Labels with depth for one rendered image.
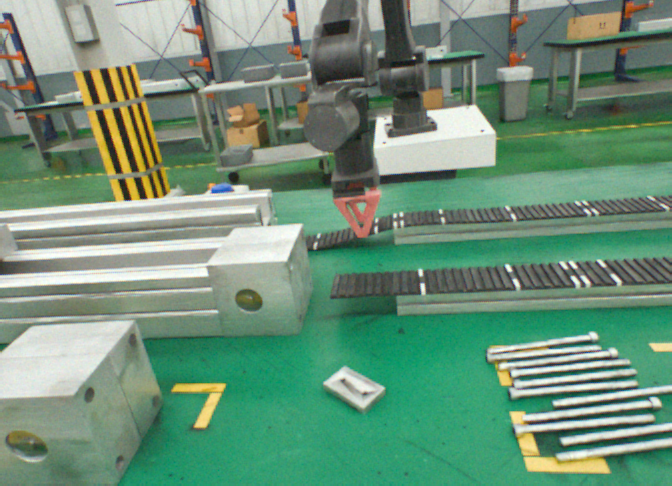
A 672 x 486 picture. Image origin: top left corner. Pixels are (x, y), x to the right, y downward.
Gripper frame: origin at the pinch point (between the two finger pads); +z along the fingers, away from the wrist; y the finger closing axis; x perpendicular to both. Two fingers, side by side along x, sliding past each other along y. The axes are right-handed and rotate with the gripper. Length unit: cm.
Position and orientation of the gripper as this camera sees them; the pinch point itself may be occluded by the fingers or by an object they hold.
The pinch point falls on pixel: (362, 224)
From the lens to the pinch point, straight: 69.3
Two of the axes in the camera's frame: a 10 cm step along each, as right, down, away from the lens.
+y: -0.8, 4.1, -9.1
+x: 9.9, -1.0, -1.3
